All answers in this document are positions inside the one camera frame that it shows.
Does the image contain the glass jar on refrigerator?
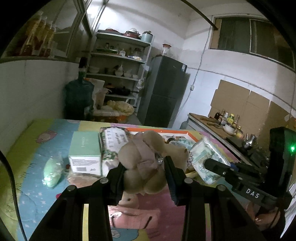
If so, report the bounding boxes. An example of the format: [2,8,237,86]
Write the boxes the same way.
[162,44,171,56]

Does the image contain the mint green carton box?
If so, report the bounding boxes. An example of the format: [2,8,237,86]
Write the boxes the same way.
[68,131,102,176]

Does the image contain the dark grey refrigerator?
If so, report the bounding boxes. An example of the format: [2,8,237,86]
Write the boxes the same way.
[137,56,188,128]

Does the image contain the pink towel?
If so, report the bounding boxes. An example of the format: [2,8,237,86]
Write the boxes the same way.
[108,192,161,230]

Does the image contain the condiment bottles group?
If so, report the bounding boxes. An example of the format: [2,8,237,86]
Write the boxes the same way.
[214,109,243,133]

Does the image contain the beige plush bear toy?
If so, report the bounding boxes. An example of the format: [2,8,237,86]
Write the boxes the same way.
[118,130,189,195]

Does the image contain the steel kettle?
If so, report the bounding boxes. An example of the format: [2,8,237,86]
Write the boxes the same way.
[242,133,258,149]

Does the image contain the green-white tissue pack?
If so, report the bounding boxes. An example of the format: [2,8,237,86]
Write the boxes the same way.
[190,137,231,185]

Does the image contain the cardboard sheets on wall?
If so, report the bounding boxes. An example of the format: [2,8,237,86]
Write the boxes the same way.
[208,80,295,149]

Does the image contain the red lidded pot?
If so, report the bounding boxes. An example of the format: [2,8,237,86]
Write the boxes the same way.
[123,28,140,39]

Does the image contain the orange-rimmed cardboard box tray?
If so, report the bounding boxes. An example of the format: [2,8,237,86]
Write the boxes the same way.
[127,128,199,142]

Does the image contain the white bowl on counter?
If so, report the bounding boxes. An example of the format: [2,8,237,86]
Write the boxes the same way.
[223,123,237,136]

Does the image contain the floral gift box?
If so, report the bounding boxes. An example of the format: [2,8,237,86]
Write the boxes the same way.
[99,126,130,177]

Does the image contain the amber bottles on ledge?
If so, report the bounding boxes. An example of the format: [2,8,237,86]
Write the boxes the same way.
[20,11,56,57]

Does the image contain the kitchen counter with wooden top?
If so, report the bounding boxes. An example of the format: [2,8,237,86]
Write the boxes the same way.
[187,113,269,167]

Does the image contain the light blue enamel pot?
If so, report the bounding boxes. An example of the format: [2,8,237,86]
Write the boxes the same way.
[141,31,153,43]

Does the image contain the mint green sponge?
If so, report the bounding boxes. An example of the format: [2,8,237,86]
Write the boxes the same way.
[42,155,63,188]

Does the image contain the dark green water jug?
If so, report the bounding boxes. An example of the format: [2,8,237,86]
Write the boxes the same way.
[63,57,94,121]

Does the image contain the dark window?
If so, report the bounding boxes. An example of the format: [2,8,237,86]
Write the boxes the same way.
[210,16,295,70]

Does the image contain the straw woven hat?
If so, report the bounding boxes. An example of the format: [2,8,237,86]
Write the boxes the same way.
[107,100,134,116]

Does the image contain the colourful cartoon play mat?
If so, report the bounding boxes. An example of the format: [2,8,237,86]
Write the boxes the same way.
[0,118,255,241]

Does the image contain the metal kitchen shelf rack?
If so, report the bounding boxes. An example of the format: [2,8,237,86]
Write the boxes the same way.
[87,29,152,108]

